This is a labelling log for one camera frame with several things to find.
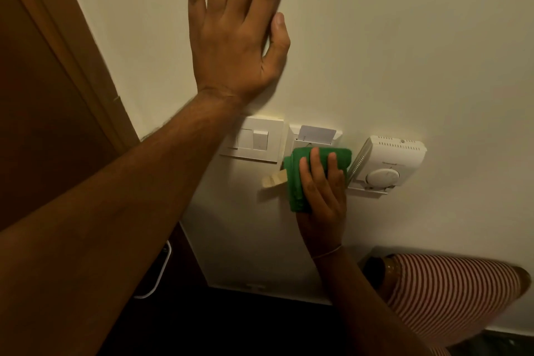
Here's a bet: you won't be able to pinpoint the person's left hand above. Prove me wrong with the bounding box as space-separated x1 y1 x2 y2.
187 0 296 107

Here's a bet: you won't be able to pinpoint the person's right hand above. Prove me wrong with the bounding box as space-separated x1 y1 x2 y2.
296 147 348 260

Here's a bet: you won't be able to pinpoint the green cleaning cloth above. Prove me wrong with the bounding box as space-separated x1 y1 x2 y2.
283 147 353 214

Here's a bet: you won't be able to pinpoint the person's right forearm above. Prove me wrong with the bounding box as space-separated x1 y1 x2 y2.
312 246 436 356

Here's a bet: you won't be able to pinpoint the person's left forearm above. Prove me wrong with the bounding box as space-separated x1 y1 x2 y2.
0 91 251 356

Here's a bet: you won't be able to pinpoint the grey key card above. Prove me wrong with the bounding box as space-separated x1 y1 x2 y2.
299 125 337 146

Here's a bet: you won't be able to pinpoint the white key card holder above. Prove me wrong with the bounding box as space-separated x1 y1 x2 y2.
285 124 343 153

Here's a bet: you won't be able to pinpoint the beige tape strip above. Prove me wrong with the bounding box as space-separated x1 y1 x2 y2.
261 167 289 190

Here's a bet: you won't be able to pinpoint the white dial thermostat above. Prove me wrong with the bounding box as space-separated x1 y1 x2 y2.
346 135 428 198

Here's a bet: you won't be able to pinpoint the red white striped trousers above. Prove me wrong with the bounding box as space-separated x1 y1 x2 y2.
385 253 533 356

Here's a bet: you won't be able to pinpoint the brown wooden door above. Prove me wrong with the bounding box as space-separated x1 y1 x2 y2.
0 0 209 356

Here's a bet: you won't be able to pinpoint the white light switch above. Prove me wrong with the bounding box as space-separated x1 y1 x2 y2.
219 115 285 164

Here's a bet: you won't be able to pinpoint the thin thread bracelet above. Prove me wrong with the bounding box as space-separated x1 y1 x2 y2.
311 244 344 261

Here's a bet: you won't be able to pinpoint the light wooden door frame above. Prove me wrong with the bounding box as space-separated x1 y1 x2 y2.
0 0 141 157

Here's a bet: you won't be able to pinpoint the silver door handle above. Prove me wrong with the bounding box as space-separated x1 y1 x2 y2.
133 239 173 300

